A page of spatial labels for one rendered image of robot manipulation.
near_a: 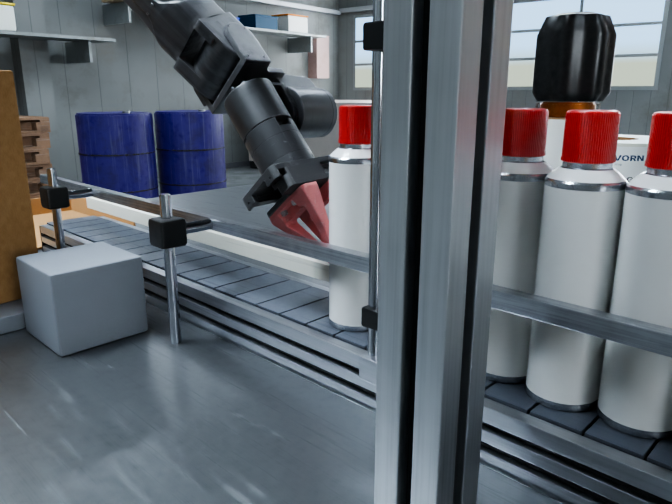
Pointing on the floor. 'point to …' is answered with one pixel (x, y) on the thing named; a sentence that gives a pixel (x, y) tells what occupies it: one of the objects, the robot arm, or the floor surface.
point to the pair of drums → (146, 164)
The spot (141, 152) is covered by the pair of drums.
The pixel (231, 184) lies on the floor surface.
